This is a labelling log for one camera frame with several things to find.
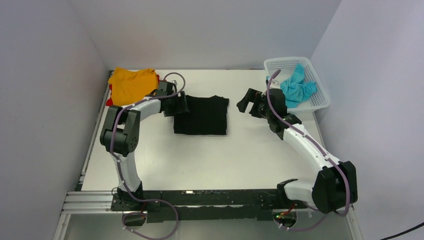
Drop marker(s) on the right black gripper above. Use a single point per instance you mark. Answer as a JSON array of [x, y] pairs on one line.
[[250, 97]]

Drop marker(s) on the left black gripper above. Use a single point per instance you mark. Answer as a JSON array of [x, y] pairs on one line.
[[181, 107]]

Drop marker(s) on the folded yellow t-shirt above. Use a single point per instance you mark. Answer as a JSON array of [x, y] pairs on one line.
[[129, 86]]

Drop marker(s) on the white plastic basket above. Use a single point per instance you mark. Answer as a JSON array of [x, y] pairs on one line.
[[286, 66]]

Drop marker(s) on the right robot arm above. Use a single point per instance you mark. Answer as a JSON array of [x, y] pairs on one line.
[[333, 184]]

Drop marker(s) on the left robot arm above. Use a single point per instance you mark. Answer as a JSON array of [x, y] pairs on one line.
[[120, 134]]

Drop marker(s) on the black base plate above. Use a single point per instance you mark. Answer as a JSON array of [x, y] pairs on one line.
[[201, 205]]

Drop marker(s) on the black t-shirt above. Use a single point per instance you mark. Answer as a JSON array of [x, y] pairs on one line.
[[206, 116]]

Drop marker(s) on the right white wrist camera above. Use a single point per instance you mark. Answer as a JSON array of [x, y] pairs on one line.
[[272, 83]]

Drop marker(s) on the teal t-shirt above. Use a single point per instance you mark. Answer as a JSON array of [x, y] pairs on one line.
[[296, 89]]

